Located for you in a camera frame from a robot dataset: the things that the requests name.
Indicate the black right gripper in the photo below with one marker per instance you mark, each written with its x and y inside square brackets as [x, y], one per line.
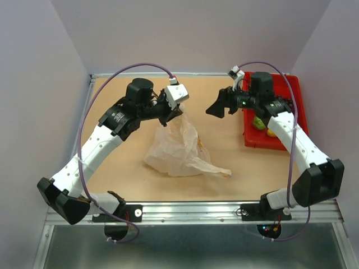
[226, 100]

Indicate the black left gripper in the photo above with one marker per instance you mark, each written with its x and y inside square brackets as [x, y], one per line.
[170, 114]

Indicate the green fake custard apple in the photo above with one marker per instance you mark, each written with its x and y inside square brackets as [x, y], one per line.
[258, 124]

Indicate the white plastic bag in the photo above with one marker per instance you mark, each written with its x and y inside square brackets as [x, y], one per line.
[177, 151]

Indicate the yellow fake lemon fruit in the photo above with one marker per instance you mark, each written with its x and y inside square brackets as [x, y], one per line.
[270, 133]

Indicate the dark purple fake grapes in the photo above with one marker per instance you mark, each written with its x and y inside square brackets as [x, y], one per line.
[288, 101]

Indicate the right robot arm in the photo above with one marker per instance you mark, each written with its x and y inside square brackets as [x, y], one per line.
[321, 177]

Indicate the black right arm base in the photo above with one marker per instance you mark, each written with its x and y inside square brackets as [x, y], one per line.
[258, 212]

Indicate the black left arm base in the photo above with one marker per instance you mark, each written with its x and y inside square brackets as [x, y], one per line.
[129, 212]

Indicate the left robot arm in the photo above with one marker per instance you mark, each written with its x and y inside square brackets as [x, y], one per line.
[65, 192]

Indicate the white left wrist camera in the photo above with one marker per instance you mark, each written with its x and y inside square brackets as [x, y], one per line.
[175, 93]

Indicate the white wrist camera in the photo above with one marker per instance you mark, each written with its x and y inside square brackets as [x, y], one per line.
[237, 76]
[175, 93]

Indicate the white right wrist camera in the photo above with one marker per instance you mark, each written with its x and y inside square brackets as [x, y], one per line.
[237, 76]

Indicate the aluminium front rail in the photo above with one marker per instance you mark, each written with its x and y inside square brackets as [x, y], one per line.
[207, 213]

